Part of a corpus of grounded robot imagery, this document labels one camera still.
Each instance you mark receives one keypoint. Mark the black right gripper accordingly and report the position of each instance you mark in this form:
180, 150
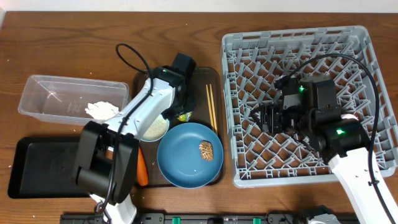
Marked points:
271, 114

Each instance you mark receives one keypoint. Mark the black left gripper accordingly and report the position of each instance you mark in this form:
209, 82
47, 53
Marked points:
179, 106

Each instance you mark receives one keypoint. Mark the green snack wrapper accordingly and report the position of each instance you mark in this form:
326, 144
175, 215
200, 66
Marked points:
185, 117

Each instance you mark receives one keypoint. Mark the light blue rice bowl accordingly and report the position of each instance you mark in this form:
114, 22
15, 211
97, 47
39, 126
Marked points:
156, 130

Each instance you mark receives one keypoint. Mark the white tissue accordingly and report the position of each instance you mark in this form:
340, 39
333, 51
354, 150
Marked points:
101, 110

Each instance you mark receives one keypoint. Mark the pink cup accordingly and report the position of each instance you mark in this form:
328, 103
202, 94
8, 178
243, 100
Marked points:
349, 118

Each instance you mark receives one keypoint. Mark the orange carrot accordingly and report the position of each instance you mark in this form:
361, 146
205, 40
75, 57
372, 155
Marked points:
142, 175

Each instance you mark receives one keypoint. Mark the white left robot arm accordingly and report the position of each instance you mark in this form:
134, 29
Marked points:
107, 156

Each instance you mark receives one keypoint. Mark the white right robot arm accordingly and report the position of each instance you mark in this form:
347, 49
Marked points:
309, 107

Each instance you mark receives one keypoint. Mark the grey dishwasher rack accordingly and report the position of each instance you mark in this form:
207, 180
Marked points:
251, 61

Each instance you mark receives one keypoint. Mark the wooden chopstick left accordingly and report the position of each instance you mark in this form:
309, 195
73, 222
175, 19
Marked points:
210, 108

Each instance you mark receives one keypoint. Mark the wooden chopstick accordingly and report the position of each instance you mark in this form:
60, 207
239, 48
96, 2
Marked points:
210, 108
213, 110

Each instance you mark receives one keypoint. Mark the wooden chopstick right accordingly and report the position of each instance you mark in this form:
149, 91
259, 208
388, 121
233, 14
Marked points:
213, 110

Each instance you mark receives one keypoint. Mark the brown shiitake mushroom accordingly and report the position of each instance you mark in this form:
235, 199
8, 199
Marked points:
206, 150

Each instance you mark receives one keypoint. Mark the large blue plate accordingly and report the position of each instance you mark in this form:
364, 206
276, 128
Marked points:
180, 159

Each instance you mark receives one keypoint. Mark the clear plastic bin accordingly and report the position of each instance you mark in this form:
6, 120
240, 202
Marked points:
65, 99

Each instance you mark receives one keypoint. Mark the black plastic bin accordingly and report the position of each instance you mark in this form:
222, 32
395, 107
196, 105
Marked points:
42, 168

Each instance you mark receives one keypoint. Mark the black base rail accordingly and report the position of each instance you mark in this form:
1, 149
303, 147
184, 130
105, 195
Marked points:
319, 214

